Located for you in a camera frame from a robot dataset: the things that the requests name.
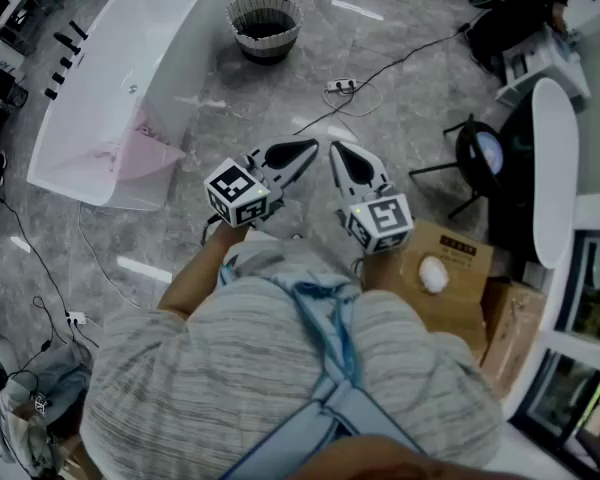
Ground woven laundry basket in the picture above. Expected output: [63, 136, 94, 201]
[225, 0, 305, 66]

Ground white bathtub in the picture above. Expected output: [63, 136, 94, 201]
[26, 0, 227, 213]

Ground person's grey striped shirt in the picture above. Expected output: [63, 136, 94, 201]
[79, 247, 506, 480]

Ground person's left forearm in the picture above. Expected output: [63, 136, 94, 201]
[157, 220, 249, 322]

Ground white oval tabletop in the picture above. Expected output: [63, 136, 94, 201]
[529, 77, 581, 270]

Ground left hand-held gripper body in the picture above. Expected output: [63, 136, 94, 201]
[204, 150, 286, 229]

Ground person's light grey trousers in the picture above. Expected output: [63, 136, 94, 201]
[224, 231, 354, 289]

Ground white floor cable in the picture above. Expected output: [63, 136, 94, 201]
[321, 80, 384, 119]
[77, 201, 174, 314]

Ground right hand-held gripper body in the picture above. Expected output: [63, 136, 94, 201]
[334, 181, 414, 255]

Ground black floor cable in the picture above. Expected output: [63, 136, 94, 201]
[292, 21, 474, 137]
[0, 191, 101, 369]

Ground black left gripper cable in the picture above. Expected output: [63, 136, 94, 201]
[199, 212, 222, 247]

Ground person's right forearm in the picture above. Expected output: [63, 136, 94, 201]
[358, 246, 416, 300]

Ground person's face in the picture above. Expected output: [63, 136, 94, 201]
[287, 433, 536, 480]

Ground grey-blue cloth bag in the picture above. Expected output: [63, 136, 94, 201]
[27, 342, 94, 422]

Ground plain cardboard box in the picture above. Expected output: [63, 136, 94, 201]
[479, 276, 547, 400]

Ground pink cloth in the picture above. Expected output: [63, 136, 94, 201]
[74, 101, 187, 185]

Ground white window frame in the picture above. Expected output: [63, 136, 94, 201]
[507, 192, 600, 474]

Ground white fluffy ball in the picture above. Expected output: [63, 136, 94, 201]
[418, 254, 451, 295]

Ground labelled cardboard box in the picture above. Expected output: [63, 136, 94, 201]
[398, 217, 495, 364]

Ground light blue chest harness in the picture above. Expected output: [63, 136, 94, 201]
[218, 262, 427, 480]

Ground white appliance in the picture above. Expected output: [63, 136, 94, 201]
[494, 27, 592, 110]

